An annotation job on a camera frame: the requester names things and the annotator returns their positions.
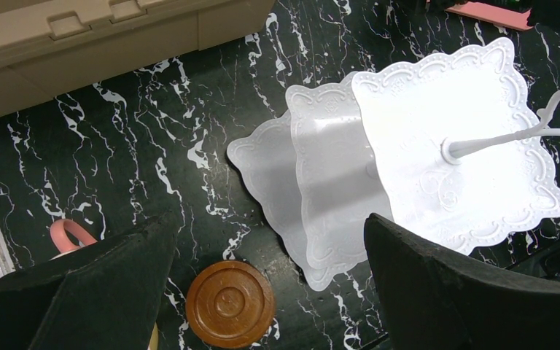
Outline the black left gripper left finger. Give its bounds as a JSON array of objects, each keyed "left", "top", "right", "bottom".
[{"left": 0, "top": 212, "right": 179, "bottom": 349}]

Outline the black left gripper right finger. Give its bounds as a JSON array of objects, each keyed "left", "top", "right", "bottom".
[{"left": 364, "top": 214, "right": 560, "bottom": 349}]

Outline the white three-tier cake stand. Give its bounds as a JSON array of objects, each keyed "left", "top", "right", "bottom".
[{"left": 227, "top": 37, "right": 560, "bottom": 291}]

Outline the tan plastic tool case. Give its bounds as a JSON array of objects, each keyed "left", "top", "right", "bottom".
[{"left": 0, "top": 0, "right": 273, "bottom": 117}]

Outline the pink serving tray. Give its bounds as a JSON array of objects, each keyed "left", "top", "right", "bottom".
[{"left": 446, "top": 1, "right": 532, "bottom": 31}]

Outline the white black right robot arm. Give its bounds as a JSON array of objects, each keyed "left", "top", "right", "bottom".
[{"left": 423, "top": 0, "right": 560, "bottom": 33}]

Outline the pink mug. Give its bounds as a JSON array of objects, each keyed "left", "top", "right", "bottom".
[{"left": 50, "top": 219, "right": 97, "bottom": 260}]

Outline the stack of brown wooden coasters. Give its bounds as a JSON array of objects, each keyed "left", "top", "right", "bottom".
[{"left": 185, "top": 260, "right": 276, "bottom": 349}]

